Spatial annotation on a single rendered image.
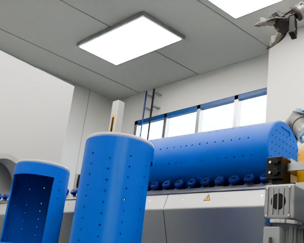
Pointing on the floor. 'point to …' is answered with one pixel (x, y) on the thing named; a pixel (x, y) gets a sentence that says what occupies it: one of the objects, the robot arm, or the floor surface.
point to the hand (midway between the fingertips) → (260, 38)
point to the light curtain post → (116, 116)
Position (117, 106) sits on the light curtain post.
